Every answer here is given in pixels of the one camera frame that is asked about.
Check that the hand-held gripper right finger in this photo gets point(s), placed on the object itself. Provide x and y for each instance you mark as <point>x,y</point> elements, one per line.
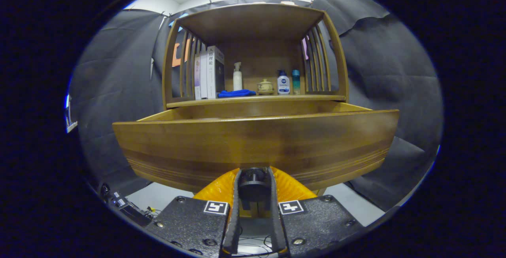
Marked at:
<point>275,214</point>

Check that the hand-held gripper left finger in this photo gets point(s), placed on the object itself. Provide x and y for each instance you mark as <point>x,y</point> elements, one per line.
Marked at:
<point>236,210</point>

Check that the black round drawer knob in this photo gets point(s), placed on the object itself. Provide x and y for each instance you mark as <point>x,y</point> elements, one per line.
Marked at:
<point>254,185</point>

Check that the wooden drawer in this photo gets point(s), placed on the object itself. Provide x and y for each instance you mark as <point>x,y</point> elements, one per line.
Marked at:
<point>253,139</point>

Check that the wooden countertop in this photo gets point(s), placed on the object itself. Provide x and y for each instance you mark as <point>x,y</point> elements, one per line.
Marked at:
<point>257,99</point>

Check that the wooden cabinet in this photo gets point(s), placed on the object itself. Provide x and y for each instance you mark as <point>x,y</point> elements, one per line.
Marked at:
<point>253,21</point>

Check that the black electronic device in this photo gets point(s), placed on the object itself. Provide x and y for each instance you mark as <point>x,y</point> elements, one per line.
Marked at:
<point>126,208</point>

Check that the blue folded cloth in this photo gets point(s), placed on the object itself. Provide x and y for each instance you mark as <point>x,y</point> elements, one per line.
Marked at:
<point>236,93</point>

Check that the beige lidded teacup with saucer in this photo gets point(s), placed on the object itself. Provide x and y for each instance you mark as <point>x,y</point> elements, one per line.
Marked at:
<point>265,87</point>

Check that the white pump bottle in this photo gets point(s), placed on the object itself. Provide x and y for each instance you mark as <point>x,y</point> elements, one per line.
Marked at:
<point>237,80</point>

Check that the white lotion bottle blue cap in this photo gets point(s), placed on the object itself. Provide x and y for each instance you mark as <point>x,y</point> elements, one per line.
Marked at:
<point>283,84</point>

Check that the teal slim bottle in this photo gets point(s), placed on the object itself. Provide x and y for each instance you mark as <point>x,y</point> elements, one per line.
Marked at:
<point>296,82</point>

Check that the thin purple-spined book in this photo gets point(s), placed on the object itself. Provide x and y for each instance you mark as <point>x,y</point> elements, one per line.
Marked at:
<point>197,78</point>

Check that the thin white book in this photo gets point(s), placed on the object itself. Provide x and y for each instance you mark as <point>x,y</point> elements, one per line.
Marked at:
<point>203,76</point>

